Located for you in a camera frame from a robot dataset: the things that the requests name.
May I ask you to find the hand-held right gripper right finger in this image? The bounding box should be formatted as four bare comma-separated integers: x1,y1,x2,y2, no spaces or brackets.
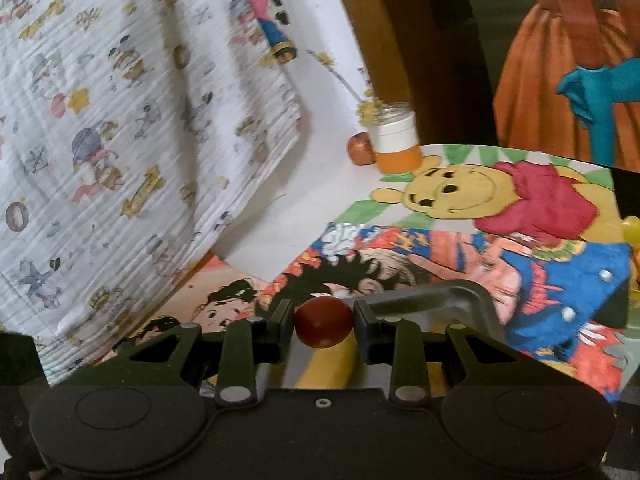
353,299,532,409

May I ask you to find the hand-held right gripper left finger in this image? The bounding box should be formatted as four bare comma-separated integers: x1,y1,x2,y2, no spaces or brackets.
117,298,295,409

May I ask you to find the red grape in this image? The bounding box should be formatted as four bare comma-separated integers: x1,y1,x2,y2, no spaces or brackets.
293,296,355,349

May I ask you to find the metal tray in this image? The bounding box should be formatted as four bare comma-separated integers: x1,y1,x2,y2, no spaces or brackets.
200,280,501,397

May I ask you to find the yellow banana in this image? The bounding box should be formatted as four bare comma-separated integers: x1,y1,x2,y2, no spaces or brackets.
295,339,359,391

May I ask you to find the small red apple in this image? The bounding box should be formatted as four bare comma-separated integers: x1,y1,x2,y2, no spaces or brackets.
347,132,377,166

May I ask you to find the white and orange jar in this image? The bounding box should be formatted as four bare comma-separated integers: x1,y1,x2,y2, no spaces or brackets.
367,101,424,174

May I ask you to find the colourful cartoon tablecloth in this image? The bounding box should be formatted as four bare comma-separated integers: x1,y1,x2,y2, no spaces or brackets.
254,222,634,404

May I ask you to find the white printed blanket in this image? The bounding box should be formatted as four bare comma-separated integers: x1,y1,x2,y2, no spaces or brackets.
0,0,306,387

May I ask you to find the wooden post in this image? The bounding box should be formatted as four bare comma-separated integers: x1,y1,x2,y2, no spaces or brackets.
325,0,497,147

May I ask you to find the orange dress wall poster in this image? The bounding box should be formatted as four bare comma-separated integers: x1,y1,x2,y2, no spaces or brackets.
492,0,640,169

